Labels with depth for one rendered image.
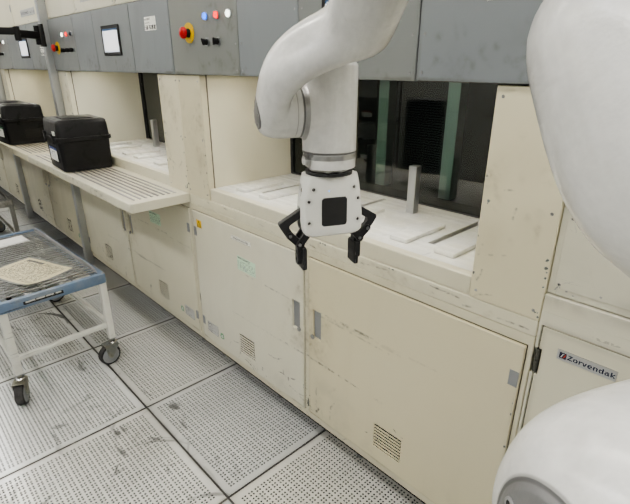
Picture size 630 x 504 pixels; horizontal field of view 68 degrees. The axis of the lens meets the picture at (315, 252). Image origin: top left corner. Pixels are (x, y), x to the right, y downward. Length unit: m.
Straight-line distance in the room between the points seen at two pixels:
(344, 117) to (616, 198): 0.49
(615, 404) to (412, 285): 1.05
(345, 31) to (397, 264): 0.81
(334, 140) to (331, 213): 0.12
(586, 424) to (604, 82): 0.16
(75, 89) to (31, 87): 1.51
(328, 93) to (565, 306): 0.67
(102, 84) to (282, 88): 2.76
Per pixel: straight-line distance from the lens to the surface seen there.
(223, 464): 1.86
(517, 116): 1.06
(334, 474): 1.80
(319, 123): 0.70
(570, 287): 1.09
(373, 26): 0.59
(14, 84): 4.75
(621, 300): 1.07
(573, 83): 0.29
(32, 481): 2.02
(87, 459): 2.02
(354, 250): 0.80
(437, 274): 1.23
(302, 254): 0.77
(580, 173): 0.29
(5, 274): 2.47
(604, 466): 0.23
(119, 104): 3.39
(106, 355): 2.44
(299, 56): 0.62
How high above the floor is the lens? 1.32
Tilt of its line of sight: 22 degrees down
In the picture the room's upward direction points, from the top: straight up
